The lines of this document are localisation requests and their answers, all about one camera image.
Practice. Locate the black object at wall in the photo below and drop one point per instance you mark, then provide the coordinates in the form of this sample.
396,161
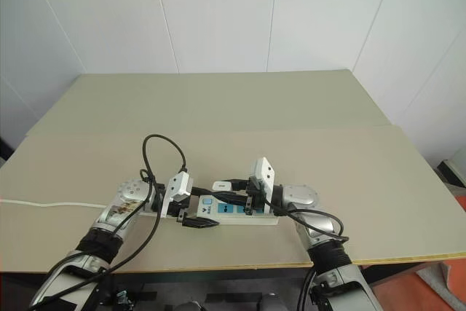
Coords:
4,149

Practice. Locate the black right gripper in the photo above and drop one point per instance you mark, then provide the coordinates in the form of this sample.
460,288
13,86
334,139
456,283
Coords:
255,198

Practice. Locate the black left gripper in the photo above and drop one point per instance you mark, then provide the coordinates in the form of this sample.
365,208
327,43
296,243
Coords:
183,209

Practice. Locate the white charger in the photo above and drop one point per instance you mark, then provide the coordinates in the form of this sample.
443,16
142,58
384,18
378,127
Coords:
220,185

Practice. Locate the white power strip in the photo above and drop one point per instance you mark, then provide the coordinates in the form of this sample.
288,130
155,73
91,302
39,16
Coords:
263,218

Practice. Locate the orange mat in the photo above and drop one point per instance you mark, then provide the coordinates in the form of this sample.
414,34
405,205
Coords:
393,285

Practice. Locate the grey foam sheet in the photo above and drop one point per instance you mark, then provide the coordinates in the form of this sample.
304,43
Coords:
442,278

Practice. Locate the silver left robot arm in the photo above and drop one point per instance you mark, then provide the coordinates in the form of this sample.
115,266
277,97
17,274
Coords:
125,194

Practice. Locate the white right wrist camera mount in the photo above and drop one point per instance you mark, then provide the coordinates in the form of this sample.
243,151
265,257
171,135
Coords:
264,170

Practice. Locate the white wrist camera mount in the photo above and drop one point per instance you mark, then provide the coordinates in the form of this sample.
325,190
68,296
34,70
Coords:
264,170
181,185

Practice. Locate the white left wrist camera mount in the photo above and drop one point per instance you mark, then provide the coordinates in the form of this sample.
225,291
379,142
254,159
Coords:
181,185

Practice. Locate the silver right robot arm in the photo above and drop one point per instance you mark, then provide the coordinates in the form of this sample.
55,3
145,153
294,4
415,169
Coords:
304,194

